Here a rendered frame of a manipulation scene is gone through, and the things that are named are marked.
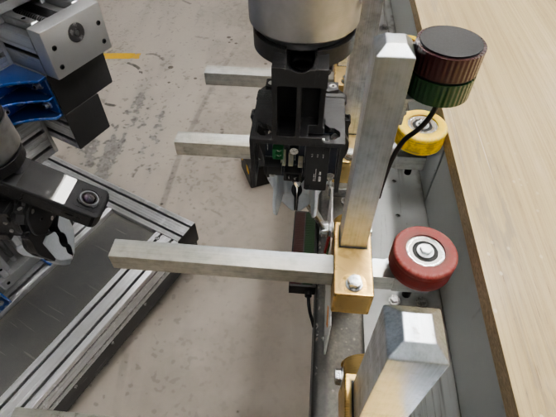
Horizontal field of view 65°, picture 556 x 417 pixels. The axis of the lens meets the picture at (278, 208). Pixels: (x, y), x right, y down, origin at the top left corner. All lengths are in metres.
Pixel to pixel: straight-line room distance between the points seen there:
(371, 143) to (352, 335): 0.36
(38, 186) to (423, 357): 0.45
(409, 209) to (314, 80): 0.74
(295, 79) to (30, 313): 1.27
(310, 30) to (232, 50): 2.46
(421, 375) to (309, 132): 0.18
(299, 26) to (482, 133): 0.53
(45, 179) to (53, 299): 0.91
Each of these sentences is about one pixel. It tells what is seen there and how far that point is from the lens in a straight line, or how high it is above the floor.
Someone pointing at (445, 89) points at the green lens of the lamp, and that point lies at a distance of 0.42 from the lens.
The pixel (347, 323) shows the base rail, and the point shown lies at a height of 0.70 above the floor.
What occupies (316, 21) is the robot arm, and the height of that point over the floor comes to 1.23.
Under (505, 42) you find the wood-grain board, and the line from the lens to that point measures 1.05.
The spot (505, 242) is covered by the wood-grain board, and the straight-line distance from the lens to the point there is 0.63.
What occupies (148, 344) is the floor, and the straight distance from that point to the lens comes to 1.53.
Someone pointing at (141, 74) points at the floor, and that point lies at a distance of 2.63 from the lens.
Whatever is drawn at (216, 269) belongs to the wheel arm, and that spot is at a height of 0.85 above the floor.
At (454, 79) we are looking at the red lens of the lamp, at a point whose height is 1.14.
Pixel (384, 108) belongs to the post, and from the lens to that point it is 0.44.
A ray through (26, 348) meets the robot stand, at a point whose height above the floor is 0.21.
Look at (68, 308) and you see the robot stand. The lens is 1.42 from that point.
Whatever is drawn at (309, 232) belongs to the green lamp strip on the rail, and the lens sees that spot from 0.82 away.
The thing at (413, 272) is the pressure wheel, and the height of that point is 0.91.
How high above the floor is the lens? 1.35
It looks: 50 degrees down
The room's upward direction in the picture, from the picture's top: straight up
